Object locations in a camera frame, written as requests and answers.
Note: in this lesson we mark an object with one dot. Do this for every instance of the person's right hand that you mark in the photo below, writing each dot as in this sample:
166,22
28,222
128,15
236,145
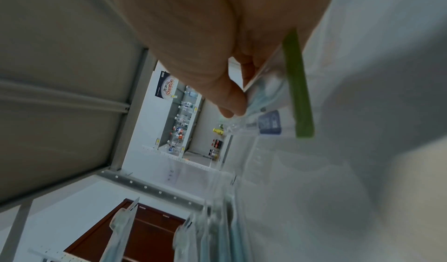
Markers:
209,21

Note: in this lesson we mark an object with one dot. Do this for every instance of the white metal shelf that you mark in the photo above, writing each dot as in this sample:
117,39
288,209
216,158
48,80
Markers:
63,89

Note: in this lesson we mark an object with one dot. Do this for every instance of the row of green toothbrush packets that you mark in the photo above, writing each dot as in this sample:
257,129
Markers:
216,233

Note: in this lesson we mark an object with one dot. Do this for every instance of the blue and white water carton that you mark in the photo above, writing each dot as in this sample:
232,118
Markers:
164,85

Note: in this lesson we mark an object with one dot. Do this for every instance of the cluster of water and soda bottles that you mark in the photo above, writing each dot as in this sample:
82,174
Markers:
181,123

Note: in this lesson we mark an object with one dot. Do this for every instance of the white drinks shelving unit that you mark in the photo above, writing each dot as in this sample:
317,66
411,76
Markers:
202,134

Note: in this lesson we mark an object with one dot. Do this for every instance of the row of colourful bottles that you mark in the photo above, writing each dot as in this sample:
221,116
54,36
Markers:
217,143

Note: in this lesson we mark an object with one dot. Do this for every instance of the red-brown wooden door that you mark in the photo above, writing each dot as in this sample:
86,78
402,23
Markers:
150,233

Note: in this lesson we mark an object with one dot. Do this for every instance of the white stationery rack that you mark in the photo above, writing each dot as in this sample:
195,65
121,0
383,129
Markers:
56,254

